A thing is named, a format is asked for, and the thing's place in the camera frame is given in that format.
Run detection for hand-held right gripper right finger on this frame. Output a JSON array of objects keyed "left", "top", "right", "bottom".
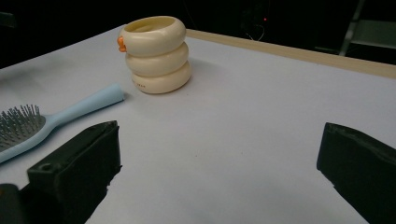
[{"left": 317, "top": 121, "right": 396, "bottom": 224}]

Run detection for cream ringed duck cup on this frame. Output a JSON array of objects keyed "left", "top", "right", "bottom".
[{"left": 117, "top": 15, "right": 192, "bottom": 95}]

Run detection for pale lilac table mat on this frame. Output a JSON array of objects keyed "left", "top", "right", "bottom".
[{"left": 0, "top": 25, "right": 396, "bottom": 224}]

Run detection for light blue hairbrush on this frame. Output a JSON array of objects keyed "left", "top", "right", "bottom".
[{"left": 0, "top": 82, "right": 125, "bottom": 165}]

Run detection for grey metal shelf stand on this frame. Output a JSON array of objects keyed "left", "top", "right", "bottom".
[{"left": 314, "top": 0, "right": 396, "bottom": 57}]

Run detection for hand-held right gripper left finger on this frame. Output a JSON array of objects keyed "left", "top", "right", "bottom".
[{"left": 19, "top": 120, "right": 122, "bottom": 224}]

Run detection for dark device with red light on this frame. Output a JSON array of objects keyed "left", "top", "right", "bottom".
[{"left": 239, "top": 6, "right": 272, "bottom": 41}]

